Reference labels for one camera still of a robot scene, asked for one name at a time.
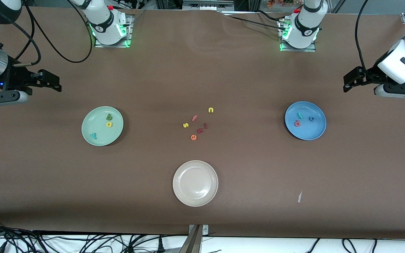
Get green plate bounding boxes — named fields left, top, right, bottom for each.
left=81, top=106, right=124, bottom=147

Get blue plate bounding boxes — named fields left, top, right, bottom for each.
left=285, top=101, right=327, bottom=141

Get orange artificial flowers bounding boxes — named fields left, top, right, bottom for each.
left=267, top=0, right=296, bottom=8

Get brown table cover sheet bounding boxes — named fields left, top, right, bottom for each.
left=0, top=5, right=405, bottom=240

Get silver electronics box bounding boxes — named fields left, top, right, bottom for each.
left=182, top=0, right=235, bottom=11

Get beige plate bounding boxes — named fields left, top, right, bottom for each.
left=172, top=160, right=219, bottom=207

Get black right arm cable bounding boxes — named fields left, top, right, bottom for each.
left=13, top=0, right=93, bottom=67

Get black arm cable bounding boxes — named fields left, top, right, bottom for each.
left=355, top=0, right=368, bottom=71
left=13, top=0, right=93, bottom=67

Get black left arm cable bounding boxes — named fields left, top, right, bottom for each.
left=355, top=0, right=368, bottom=71

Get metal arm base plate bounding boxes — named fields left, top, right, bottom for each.
left=279, top=19, right=317, bottom=52
left=94, top=14, right=133, bottom=48

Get black base cable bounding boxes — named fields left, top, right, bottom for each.
left=229, top=11, right=287, bottom=30

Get tangled black floor cables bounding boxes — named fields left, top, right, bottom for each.
left=0, top=218, right=189, bottom=253

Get black floor cable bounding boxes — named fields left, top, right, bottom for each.
left=342, top=238, right=358, bottom=253
left=302, top=238, right=320, bottom=253

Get silver metal bracket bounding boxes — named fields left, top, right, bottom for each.
left=189, top=224, right=209, bottom=236

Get aluminium mounting post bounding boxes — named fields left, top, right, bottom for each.
left=178, top=225, right=203, bottom=253

